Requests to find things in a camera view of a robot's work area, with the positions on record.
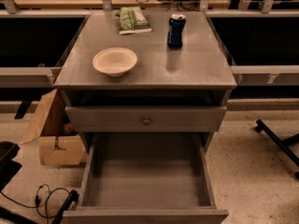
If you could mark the grey top drawer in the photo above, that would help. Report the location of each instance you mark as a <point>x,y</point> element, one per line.
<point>111,119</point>

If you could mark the black stand leg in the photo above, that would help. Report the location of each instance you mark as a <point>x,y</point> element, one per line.
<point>71,198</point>

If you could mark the brown cardboard box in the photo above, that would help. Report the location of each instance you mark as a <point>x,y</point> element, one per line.
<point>50,127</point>

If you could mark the white paper bowl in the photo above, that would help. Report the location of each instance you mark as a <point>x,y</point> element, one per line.
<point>114,62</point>

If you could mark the blue soda can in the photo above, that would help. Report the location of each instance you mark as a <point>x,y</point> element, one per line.
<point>176,25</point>

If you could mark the grey drawer cabinet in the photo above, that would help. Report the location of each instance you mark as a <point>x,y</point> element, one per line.
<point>195,75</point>

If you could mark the grey drawer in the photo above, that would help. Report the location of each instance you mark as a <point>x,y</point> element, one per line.
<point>146,178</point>
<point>111,119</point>

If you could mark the green snack bag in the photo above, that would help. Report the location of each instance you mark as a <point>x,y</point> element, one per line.
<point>132,21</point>

